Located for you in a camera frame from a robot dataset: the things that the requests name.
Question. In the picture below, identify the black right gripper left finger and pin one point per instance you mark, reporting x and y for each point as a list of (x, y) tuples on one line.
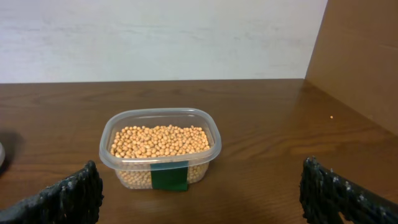
[(75, 199)]

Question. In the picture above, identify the soybeans in container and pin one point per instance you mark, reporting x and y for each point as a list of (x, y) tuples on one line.
[(159, 141)]

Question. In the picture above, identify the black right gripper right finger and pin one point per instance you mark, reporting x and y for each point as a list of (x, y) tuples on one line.
[(327, 197)]

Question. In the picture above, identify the white digital kitchen scale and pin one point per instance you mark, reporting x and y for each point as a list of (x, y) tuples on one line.
[(2, 154)]

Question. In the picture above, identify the green tape label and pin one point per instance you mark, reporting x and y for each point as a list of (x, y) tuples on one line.
[(169, 176)]

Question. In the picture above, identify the clear plastic container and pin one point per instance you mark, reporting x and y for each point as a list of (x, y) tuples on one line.
[(135, 173)]

